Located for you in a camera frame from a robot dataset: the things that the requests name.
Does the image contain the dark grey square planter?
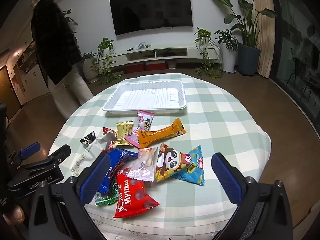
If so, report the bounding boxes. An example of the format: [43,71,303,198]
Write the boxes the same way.
[237,42,262,76]

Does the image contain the small red snack packet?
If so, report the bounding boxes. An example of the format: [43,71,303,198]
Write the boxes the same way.
[102,127,118,153]

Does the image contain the red storage box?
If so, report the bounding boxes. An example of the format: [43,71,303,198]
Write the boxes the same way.
[125,64,145,74]
[145,61,167,71]

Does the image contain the silver snack packet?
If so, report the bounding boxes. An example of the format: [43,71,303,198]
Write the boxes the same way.
[71,133,117,178]

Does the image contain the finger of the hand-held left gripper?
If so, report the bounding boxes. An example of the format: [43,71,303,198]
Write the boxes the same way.
[5,142,41,171]
[25,144,72,173]

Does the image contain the white wall cabinet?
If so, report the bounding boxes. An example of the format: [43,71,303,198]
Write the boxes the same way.
[7,20,50,105]

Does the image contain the dark blue snack packet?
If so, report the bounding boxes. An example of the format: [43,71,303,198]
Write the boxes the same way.
[99,148,138,194]

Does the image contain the clear pink-edged snack packet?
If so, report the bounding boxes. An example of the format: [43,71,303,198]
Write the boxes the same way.
[127,147,158,182]

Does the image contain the checked green white tablecloth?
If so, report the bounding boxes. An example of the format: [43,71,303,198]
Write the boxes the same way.
[49,73,272,240]

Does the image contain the green snack packet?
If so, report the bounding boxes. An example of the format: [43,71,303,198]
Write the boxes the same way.
[95,177,119,206]

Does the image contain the round white plant pot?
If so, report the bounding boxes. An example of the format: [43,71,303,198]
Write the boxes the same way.
[82,57,99,83]

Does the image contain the climbing pothos plant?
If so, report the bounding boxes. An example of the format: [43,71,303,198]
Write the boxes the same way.
[94,37,123,84]

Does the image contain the person's left hand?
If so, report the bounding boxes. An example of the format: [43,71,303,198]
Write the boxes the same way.
[9,205,25,224]

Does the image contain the white plastic tray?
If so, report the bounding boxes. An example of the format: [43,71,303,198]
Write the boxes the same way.
[102,80,187,113]

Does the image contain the trailing vine plant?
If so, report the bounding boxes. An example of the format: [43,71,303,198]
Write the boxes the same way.
[194,27,223,78]

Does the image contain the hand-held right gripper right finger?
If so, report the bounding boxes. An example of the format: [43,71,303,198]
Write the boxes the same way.
[211,152,293,240]

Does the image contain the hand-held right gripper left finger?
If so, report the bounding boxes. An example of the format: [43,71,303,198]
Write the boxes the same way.
[27,152,112,240]

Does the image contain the cables and gadgets on cabinet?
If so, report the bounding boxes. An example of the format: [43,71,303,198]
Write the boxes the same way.
[127,43,152,52]

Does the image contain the wall-mounted black television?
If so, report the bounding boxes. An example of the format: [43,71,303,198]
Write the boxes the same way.
[109,0,193,36]

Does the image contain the glass sliding door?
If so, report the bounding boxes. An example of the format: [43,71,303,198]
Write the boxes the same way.
[271,0,320,122]

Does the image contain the small-leaf bushy plant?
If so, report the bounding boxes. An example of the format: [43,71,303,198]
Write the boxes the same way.
[214,29,239,53]

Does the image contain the large red snack packet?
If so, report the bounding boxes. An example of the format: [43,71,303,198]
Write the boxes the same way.
[112,166,160,219]

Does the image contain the pink snack packet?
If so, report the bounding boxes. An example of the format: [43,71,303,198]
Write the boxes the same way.
[124,110,155,148]

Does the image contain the long orange snack packet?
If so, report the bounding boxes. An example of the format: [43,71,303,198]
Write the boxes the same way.
[136,118,187,149]

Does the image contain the white television cabinet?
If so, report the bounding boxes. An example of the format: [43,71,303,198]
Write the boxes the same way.
[99,45,223,68]

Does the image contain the gold snack packet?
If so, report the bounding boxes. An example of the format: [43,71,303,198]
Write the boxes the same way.
[114,121,134,146]

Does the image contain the tall white planter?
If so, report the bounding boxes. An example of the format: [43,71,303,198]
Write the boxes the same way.
[222,49,237,73]

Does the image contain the beige curtain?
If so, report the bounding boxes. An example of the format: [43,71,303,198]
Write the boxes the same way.
[252,0,274,78]

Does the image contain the leafy tall houseplant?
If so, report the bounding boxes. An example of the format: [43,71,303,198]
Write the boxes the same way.
[62,9,78,27]

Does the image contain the panda print snack packet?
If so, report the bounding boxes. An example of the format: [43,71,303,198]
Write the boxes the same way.
[154,143,193,182]

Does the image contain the tall large-leaf plant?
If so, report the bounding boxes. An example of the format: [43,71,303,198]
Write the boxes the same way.
[207,0,277,48]

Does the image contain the brown wooden door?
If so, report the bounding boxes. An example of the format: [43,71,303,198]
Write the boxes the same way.
[0,65,21,121]

